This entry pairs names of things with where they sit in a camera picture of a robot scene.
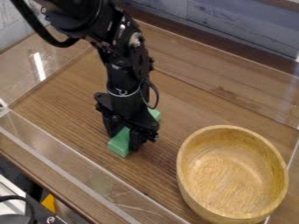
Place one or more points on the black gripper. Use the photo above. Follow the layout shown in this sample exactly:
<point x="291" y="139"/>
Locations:
<point x="125" y="105"/>

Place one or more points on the brown wooden bowl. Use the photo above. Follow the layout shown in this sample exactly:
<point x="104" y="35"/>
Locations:
<point x="230" y="174"/>

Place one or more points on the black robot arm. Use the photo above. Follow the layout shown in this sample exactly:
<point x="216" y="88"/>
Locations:
<point x="102" y="24"/>

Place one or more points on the clear acrylic enclosure wall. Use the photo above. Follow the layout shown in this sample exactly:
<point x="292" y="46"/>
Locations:
<point x="213" y="82"/>

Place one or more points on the yellow black device lower left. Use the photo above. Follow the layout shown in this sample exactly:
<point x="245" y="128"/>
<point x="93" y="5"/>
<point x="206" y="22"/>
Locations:
<point x="48" y="211"/>

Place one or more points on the green rectangular block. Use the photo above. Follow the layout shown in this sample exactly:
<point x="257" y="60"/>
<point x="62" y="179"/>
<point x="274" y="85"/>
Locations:
<point x="120" y="144"/>

